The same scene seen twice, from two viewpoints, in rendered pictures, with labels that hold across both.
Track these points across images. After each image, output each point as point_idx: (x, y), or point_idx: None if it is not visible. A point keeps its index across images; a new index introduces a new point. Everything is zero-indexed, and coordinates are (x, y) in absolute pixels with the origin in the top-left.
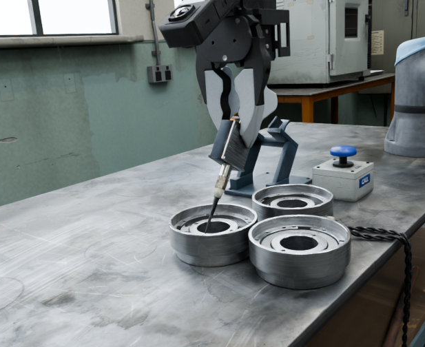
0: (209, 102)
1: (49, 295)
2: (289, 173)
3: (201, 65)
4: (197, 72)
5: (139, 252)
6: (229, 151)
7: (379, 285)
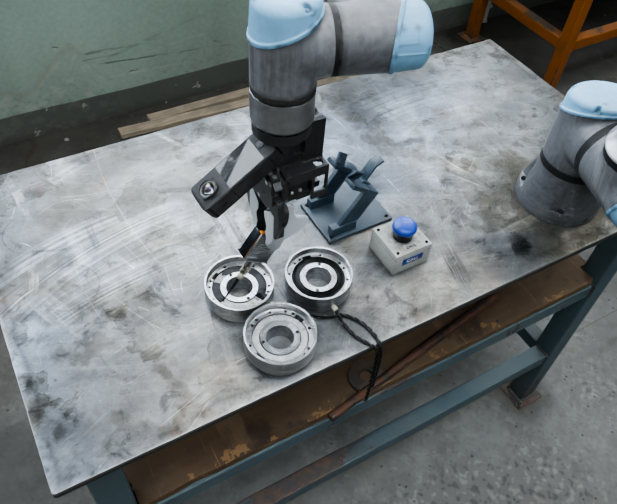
0: (250, 205)
1: (111, 305)
2: (359, 216)
3: None
4: None
5: (187, 276)
6: (251, 254)
7: None
